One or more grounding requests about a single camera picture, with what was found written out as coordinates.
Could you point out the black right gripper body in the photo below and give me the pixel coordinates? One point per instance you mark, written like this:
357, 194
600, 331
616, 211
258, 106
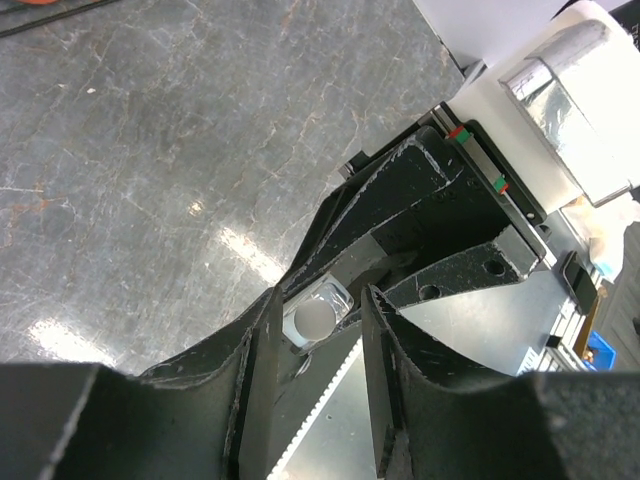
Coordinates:
471, 142

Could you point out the clear nail polish bottle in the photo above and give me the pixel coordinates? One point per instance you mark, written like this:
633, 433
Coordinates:
312, 315

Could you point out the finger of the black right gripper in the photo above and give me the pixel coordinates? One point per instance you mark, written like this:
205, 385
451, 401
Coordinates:
507, 259
420, 201

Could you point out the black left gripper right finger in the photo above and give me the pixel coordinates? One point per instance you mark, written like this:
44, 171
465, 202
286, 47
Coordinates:
436, 414

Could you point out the orange mug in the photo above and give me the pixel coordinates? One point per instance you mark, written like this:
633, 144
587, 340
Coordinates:
36, 2

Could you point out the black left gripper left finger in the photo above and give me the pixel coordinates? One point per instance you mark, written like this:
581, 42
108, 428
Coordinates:
205, 413

